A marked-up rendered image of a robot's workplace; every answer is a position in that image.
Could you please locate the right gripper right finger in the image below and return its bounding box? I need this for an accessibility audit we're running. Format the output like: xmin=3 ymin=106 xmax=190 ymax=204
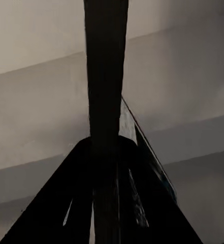
xmin=117 ymin=134 xmax=203 ymax=244

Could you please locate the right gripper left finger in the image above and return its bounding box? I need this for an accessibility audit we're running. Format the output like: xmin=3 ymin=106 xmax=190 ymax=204
xmin=0 ymin=137 xmax=94 ymax=244

